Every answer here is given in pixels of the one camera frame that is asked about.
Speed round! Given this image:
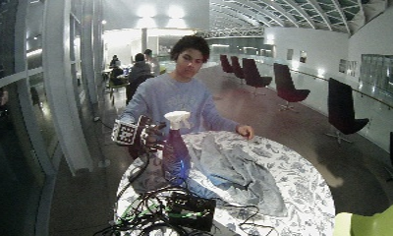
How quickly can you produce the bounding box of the dark blue spray bottle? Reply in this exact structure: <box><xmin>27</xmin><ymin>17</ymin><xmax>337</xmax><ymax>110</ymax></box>
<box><xmin>160</xmin><ymin>110</ymin><xmax>193</xmax><ymax>185</ymax></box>

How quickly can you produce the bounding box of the white marker cube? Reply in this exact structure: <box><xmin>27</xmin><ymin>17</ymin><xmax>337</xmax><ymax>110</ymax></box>
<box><xmin>112</xmin><ymin>119</ymin><xmax>140</xmax><ymax>147</ymax></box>

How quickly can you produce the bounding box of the person in blue sweatshirt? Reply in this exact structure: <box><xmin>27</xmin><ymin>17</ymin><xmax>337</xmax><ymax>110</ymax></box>
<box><xmin>117</xmin><ymin>34</ymin><xmax>256</xmax><ymax>160</ymax></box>

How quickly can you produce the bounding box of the grey cloth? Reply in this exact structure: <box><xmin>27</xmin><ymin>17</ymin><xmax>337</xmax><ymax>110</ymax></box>
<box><xmin>181</xmin><ymin>132</ymin><xmax>289</xmax><ymax>218</ymax></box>

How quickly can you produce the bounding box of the green chair with thin legs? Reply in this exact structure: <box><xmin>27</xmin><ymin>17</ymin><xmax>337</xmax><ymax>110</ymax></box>
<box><xmin>107</xmin><ymin>81</ymin><xmax>131</xmax><ymax>106</ymax></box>

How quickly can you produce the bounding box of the floral patterned tablecloth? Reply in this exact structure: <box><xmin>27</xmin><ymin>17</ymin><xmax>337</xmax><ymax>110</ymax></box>
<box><xmin>113</xmin><ymin>130</ymin><xmax>338</xmax><ymax>236</ymax></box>

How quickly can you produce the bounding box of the row of dark armchairs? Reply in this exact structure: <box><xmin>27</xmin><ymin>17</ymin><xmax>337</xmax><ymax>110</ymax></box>
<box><xmin>218</xmin><ymin>53</ymin><xmax>393</xmax><ymax>194</ymax></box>

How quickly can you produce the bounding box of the white slanted column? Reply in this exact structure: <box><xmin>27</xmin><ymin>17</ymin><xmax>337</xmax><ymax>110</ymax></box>
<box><xmin>39</xmin><ymin>0</ymin><xmax>96</xmax><ymax>176</ymax></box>

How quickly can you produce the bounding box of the black electronics box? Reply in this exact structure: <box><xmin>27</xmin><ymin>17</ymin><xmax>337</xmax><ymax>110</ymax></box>
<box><xmin>165</xmin><ymin>191</ymin><xmax>217</xmax><ymax>233</ymax></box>

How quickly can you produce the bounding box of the lime green chair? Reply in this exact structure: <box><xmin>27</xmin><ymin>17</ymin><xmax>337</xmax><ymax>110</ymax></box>
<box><xmin>333</xmin><ymin>194</ymin><xmax>393</xmax><ymax>236</ymax></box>

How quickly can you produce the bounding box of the thin black cable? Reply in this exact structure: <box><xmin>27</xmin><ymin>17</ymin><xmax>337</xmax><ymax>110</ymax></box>
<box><xmin>213</xmin><ymin>203</ymin><xmax>277</xmax><ymax>236</ymax></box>

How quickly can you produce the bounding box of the bundle of black cables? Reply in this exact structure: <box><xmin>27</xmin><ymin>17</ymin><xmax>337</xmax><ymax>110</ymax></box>
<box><xmin>92</xmin><ymin>150</ymin><xmax>216</xmax><ymax>236</ymax></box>

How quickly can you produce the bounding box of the wide wall poster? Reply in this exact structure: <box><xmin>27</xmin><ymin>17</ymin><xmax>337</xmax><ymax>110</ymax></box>
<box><xmin>338</xmin><ymin>58</ymin><xmax>359</xmax><ymax>79</ymax></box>

